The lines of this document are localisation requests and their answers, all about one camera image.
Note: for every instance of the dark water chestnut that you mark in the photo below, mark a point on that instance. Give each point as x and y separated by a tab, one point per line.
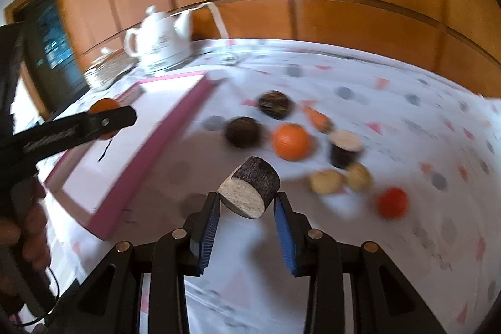
243	132
276	105

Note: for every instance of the small orange carrot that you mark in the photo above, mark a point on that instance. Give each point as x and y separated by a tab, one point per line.
319	121

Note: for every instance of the red tomato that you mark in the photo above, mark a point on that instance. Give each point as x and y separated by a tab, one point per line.
393	203

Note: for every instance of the person left hand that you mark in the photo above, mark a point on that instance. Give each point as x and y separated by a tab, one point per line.
35	250

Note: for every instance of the orange tangerine with stem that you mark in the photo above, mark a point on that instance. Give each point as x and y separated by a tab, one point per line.
102	105

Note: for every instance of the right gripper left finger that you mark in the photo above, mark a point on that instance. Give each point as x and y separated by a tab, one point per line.
183	252

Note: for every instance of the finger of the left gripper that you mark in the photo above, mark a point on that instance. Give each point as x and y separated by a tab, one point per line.
57	136

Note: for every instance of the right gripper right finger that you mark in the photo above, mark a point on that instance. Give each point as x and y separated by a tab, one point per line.
311	253

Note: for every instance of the white ceramic electric kettle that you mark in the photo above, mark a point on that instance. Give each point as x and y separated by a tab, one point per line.
162	41

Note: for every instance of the patterned white tablecloth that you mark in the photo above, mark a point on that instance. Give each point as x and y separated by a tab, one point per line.
367	149

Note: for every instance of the dark screen with frame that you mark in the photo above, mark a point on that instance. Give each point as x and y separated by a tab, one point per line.
50	71

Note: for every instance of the dark yam chunk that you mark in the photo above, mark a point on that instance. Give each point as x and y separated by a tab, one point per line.
345	148
250	188

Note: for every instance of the tan potato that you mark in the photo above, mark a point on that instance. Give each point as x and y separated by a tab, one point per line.
326	182
358	177

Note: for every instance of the pink shallow box tray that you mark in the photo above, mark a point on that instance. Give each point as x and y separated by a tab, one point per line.
95	182

